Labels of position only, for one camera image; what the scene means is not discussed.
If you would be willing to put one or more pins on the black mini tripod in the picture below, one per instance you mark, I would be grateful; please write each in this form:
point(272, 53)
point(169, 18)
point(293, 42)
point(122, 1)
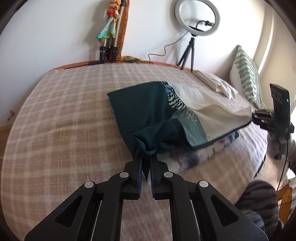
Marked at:
point(190, 49)

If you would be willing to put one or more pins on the green and white patterned cushion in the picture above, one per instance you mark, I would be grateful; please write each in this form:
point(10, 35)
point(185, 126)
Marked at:
point(244, 77)

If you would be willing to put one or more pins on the white ring light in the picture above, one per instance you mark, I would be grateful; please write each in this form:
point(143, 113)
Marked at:
point(199, 18)

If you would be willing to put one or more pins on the striped grey sleeve forearm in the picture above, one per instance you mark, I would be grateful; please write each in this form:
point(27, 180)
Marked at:
point(272, 211)

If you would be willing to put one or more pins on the person's right hand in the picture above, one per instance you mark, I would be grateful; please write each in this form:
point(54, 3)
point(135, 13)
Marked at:
point(273, 148)

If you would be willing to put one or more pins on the folded silver tripod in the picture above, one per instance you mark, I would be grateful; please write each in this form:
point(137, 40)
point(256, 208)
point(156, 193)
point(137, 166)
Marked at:
point(109, 35)

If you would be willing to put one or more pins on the pink checked bed blanket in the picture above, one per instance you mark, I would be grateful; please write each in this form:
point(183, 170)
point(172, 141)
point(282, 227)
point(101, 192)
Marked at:
point(66, 134)

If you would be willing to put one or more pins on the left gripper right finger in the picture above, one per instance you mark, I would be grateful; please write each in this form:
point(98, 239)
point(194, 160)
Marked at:
point(155, 178)

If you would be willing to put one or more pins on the white and teal printed shirt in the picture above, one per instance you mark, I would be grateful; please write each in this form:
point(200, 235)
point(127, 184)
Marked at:
point(183, 125)

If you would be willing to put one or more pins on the colourful orange scarf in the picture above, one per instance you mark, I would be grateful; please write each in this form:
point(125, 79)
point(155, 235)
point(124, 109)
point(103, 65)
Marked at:
point(122, 31)

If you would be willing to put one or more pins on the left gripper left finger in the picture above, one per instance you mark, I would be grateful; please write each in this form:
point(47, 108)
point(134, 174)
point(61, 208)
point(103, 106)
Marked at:
point(137, 173)

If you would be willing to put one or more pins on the folded white shirt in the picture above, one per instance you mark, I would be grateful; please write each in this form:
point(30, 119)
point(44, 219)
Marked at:
point(217, 84)

